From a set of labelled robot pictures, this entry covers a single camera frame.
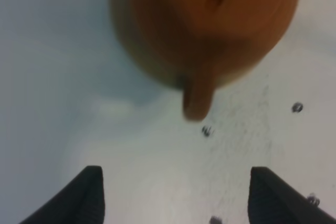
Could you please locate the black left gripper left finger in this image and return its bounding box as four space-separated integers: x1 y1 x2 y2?
22 166 104 224

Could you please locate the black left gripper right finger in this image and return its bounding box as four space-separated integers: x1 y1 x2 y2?
247 167 335 224

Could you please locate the brown clay teapot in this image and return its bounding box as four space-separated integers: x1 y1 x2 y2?
109 0 298 121

